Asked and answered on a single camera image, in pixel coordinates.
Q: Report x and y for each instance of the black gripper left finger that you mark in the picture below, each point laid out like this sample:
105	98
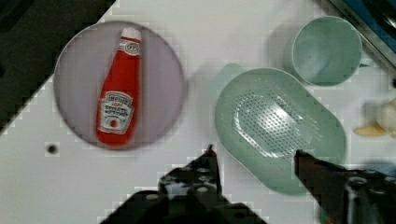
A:
193	191

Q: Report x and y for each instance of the grey round plate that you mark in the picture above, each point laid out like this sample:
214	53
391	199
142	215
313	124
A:
81	70

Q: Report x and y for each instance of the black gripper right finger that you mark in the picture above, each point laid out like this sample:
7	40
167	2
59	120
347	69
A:
347	196

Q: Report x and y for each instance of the red ketchup bottle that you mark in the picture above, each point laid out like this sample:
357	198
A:
119	97

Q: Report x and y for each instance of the green plastic mug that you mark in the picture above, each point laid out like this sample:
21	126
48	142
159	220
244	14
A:
325	52

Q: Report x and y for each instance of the peeled toy banana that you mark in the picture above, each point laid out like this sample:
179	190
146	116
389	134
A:
385	122

